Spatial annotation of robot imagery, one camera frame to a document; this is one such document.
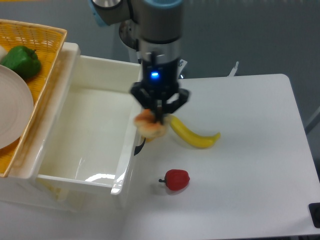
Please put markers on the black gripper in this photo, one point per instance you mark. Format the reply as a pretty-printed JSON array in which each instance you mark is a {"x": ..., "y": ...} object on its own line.
[{"x": 159, "y": 90}]

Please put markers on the round bread roll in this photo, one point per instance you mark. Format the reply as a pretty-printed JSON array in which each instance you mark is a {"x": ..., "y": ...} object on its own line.
[{"x": 147, "y": 125}]

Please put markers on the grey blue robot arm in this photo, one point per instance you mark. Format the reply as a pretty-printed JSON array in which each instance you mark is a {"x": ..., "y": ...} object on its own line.
[{"x": 157, "y": 38}]

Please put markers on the upper white drawer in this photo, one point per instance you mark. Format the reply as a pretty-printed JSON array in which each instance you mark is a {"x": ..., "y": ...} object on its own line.
[{"x": 104, "y": 153}]

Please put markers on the white drawer cabinet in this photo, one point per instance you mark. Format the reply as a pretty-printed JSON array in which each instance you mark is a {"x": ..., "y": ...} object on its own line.
[{"x": 42, "y": 165}]

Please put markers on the yellow bell pepper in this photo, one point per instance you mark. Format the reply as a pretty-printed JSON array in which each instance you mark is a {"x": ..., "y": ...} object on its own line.
[{"x": 147, "y": 139}]

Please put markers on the yellow banana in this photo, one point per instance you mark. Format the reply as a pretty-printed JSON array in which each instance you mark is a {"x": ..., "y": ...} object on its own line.
[{"x": 190, "y": 137}]

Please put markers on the red bell pepper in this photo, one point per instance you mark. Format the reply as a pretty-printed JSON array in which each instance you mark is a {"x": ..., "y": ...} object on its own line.
[{"x": 175, "y": 179}]

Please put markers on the yellow woven basket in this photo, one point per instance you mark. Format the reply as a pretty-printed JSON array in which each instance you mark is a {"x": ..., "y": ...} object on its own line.
[{"x": 48, "y": 42}]

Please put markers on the pink plate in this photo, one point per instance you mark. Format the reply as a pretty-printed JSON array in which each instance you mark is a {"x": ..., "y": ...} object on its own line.
[{"x": 16, "y": 106}]

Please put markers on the green bell pepper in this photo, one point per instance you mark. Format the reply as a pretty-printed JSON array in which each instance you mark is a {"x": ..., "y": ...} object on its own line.
[{"x": 23, "y": 61}]

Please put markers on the black object at table edge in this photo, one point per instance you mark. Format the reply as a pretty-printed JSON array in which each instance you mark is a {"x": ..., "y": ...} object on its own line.
[{"x": 314, "y": 209}]

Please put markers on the black drawer handle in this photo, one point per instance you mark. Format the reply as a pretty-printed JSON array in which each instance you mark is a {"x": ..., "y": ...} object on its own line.
[{"x": 138, "y": 148}]

